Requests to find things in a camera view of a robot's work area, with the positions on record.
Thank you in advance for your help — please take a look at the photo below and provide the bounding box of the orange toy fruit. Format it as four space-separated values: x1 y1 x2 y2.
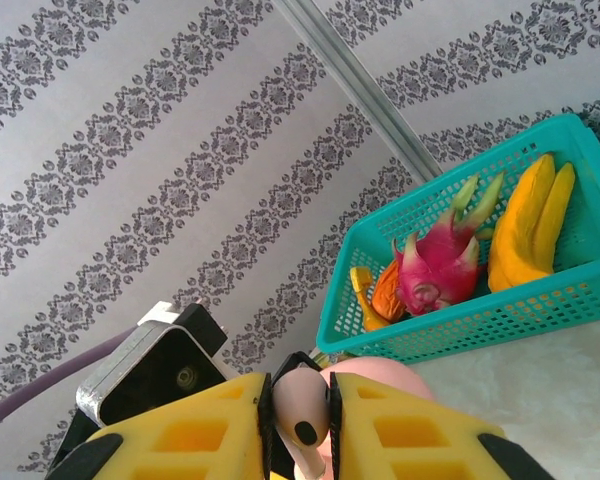
370 259 410 323

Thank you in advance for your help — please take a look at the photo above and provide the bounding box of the teal plastic basket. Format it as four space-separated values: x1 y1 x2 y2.
314 112 600 365

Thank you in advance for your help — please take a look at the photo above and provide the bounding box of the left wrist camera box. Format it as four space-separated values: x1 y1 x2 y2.
74 298 231 432

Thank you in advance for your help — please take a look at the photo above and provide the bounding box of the yellow banana bunch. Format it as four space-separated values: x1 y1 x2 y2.
486 152 578 295

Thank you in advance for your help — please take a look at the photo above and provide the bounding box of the aluminium frame post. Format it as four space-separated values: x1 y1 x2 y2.
273 0 444 182

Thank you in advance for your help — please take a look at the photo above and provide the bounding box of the pink earbud charging case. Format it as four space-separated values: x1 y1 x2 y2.
315 356 437 480

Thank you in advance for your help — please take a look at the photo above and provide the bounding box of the green candy bag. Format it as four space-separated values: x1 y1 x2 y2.
312 349 352 365

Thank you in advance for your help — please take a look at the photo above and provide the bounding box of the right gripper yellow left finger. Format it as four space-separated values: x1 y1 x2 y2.
44 371 275 480

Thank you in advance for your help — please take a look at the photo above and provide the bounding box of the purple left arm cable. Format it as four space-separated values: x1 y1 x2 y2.
0 329 137 441

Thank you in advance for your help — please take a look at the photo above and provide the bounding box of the pink wireless earbud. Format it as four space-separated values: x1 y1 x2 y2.
272 367 332 480

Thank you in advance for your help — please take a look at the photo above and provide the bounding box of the yellow curved fruit piece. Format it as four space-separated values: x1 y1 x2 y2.
348 265 390 333

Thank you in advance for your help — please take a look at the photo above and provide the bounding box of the pink dragon fruit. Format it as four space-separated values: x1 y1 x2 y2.
391 171 507 318

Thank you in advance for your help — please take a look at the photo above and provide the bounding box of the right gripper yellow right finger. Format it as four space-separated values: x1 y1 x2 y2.
328 371 555 480

